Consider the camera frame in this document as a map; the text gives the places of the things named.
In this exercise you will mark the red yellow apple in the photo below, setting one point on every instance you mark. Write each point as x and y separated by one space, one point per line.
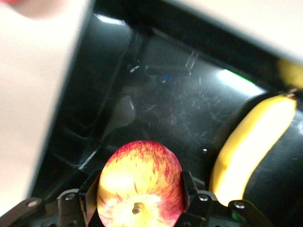
142 177

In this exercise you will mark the red pomegranate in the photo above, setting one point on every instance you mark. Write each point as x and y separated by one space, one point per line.
7 1

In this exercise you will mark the yellow banana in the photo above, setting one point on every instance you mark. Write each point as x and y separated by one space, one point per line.
248 146

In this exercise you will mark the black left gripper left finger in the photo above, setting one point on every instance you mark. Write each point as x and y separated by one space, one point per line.
91 196

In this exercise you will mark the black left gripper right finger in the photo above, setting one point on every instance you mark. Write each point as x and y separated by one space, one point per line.
194 203

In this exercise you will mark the black plastic box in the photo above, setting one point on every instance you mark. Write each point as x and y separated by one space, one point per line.
165 106

